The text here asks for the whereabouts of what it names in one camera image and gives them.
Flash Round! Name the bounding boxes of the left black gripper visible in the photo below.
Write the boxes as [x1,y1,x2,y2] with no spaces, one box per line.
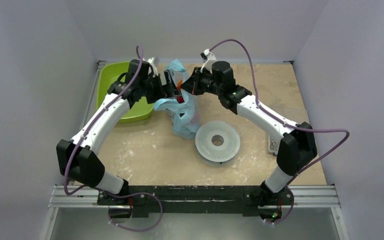
[140,70,181,104]

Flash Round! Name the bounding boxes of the red fake fruits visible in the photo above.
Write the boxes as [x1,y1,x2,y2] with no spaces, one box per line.
[176,80,185,104]

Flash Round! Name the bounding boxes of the blue plastic bag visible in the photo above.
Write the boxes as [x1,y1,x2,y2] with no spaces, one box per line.
[153,59,201,139]

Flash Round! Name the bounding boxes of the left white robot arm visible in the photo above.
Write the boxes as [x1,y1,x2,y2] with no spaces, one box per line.
[56,57,178,205]

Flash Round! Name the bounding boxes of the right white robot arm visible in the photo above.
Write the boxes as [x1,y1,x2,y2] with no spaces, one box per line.
[180,61,318,204]

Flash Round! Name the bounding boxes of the white perforated filament spool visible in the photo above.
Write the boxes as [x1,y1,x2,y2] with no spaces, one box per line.
[194,120,241,167]

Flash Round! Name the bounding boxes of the green plastic tub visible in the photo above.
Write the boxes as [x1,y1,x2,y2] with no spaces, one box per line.
[96,61,156,124]

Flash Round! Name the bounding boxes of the clear plastic screw box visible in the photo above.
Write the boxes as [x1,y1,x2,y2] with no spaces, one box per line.
[267,134,280,156]

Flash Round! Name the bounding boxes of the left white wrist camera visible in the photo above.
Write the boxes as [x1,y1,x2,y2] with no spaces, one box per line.
[146,56,160,77]

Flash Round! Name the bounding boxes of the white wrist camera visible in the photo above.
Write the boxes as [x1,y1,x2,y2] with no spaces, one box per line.
[146,56,160,77]
[200,48,217,73]

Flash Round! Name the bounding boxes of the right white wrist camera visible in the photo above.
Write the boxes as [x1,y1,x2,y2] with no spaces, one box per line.
[200,48,217,73]

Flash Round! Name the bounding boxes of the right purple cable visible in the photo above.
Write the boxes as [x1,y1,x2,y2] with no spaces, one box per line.
[208,38,351,226]

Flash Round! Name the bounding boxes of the purple cable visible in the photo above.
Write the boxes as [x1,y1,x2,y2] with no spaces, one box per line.
[208,38,351,226]
[63,45,164,233]

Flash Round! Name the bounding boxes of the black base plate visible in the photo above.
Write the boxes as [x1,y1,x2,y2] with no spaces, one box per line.
[97,185,294,220]

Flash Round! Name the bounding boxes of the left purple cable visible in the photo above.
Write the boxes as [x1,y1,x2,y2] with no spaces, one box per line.
[63,45,164,233]

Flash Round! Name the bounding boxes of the aluminium frame rail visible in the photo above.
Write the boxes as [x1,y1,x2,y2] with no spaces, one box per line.
[48,185,341,208]

